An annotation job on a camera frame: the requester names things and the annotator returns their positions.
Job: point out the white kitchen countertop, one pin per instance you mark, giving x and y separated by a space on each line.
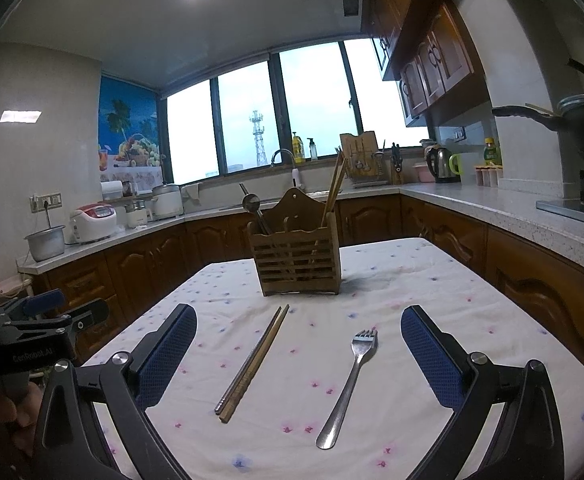
502 215

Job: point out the metal fork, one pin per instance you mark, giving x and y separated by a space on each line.
352 380

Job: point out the kitchen window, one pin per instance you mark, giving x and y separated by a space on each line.
312 95

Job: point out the wall socket strip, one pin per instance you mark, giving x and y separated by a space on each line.
46 201

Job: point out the fruit wall poster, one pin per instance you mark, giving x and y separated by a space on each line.
129 125

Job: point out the red and white rice cooker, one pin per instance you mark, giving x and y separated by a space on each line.
92 222

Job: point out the hanging dish cloth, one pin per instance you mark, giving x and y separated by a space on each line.
191 192

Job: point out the tall white rice cooker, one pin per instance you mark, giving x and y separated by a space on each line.
166 202

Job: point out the black stove top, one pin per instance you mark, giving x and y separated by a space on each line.
577 205

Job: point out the wooden chopstick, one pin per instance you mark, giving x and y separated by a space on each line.
331 180
254 365
336 185
246 360

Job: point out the pink box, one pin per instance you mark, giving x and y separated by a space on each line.
421 172

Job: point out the glass jar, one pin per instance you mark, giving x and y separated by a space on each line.
130 188

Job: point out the metal inner pot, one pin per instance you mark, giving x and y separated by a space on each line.
46 245

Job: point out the wooden base cabinets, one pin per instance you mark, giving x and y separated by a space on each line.
537 285

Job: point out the green cup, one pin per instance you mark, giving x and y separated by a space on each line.
456 164

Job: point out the wooden utensil holder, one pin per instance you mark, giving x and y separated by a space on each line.
297 265

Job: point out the metal spoon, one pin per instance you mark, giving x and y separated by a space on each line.
251 204

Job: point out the small white electric jug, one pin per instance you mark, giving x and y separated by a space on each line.
138 216

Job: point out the wall outlet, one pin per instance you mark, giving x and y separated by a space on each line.
459 134

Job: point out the curved steel faucet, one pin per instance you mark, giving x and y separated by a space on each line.
295 176

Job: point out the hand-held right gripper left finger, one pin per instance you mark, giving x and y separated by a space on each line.
167 355

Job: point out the floral white tablecloth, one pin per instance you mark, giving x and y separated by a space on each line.
297 435

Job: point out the spice jar set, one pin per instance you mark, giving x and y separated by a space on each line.
488 176

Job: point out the wooden cutting board rack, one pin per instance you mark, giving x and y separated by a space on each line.
362 157

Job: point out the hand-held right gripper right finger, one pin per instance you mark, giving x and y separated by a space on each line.
429 355

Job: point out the ceiling vent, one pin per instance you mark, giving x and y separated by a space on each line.
351 5

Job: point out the yellow cooking oil bottle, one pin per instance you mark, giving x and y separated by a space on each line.
492 152

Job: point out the person's left hand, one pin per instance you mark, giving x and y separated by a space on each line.
19 420

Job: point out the wooden wall cabinet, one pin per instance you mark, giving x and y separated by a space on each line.
397 5
442 65

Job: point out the white soap dispenser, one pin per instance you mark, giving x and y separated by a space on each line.
313 152

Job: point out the steel electric kettle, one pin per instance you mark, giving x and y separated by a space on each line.
439 165

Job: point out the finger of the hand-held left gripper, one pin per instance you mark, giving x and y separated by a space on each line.
89 314
42 302

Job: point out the yellow detergent bottle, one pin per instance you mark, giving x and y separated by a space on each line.
298 150

